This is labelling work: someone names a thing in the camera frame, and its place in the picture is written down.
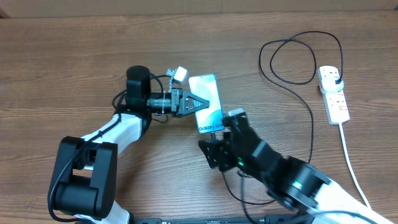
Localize blue Galaxy smartphone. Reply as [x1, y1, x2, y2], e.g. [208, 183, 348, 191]
[188, 74, 224, 134]

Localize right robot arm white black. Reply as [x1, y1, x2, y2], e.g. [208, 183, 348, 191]
[198, 110, 389, 223]

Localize white power strip cord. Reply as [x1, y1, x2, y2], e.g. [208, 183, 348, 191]
[338, 123, 373, 209]

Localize cardboard back panel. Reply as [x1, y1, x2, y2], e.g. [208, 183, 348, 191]
[1, 0, 397, 18]

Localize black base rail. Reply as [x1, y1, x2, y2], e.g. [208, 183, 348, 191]
[132, 214, 297, 224]

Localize white USB charger plug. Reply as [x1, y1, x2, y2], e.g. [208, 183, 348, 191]
[319, 76, 344, 94]

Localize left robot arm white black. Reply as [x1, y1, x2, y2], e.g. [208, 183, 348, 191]
[47, 65, 210, 223]

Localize white power strip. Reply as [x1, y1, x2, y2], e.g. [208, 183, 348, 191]
[317, 65, 350, 125]

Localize black USB charging cable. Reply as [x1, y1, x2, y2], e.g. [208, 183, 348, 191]
[210, 30, 344, 205]

